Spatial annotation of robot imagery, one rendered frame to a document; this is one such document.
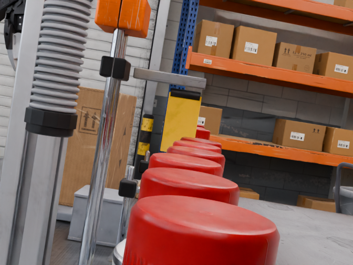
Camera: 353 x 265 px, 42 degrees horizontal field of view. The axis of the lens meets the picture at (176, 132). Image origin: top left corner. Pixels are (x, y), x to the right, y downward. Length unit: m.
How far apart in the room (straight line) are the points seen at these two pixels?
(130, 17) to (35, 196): 0.18
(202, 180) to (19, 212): 0.32
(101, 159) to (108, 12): 0.12
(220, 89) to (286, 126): 0.94
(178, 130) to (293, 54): 4.11
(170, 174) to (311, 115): 5.25
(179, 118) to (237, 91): 4.68
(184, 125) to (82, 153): 0.65
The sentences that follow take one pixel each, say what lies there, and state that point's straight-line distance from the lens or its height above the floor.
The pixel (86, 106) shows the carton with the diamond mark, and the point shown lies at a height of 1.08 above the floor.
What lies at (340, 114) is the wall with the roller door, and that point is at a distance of 5.55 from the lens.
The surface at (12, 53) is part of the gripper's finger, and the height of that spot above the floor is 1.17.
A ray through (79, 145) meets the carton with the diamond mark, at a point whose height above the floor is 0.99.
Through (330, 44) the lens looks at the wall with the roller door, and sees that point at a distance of 5.51.
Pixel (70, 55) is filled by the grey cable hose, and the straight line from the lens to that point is 0.31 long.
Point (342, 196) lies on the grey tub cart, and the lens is 2.89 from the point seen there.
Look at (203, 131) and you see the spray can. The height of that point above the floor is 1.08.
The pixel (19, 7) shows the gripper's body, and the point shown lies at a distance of 1.22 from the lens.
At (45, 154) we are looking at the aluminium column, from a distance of 0.43.
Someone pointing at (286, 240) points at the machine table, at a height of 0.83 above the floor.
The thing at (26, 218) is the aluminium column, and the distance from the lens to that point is 0.45.
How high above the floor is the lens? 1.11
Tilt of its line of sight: 3 degrees down
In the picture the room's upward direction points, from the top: 9 degrees clockwise
